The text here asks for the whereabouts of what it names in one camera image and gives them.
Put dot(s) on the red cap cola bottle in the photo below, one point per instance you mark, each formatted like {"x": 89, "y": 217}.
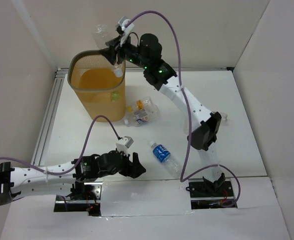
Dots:
{"x": 224, "y": 118}

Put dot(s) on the aluminium frame rail back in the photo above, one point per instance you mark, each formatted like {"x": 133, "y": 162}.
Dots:
{"x": 188, "y": 69}

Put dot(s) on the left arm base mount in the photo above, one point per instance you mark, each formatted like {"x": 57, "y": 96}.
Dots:
{"x": 84, "y": 197}

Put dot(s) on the green plastic bottle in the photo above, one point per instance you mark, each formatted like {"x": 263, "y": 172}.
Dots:
{"x": 115, "y": 96}

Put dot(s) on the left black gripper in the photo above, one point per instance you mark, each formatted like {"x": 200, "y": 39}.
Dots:
{"x": 128, "y": 165}

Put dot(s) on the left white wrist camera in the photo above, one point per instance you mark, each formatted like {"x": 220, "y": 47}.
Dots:
{"x": 123, "y": 144}

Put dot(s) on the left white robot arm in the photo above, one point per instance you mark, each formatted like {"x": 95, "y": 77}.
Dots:
{"x": 70, "y": 180}

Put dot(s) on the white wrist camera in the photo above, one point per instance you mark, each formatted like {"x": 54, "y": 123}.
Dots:
{"x": 123, "y": 144}
{"x": 124, "y": 28}

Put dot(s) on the crushed clear bottle white cap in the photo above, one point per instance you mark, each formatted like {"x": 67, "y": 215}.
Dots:
{"x": 102, "y": 35}

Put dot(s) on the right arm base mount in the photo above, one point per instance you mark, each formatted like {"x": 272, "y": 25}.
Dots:
{"x": 211, "y": 195}

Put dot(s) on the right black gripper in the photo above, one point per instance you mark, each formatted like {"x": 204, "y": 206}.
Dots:
{"x": 110, "y": 53}

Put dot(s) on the yellow mesh waste bin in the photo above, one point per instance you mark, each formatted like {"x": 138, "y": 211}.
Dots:
{"x": 92, "y": 81}

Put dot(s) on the blue label water bottle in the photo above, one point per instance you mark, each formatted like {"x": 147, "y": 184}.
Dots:
{"x": 166, "y": 159}

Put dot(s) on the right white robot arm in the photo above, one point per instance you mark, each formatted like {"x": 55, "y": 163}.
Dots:
{"x": 203, "y": 123}

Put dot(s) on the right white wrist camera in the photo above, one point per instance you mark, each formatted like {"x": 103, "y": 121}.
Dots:
{"x": 124, "y": 28}

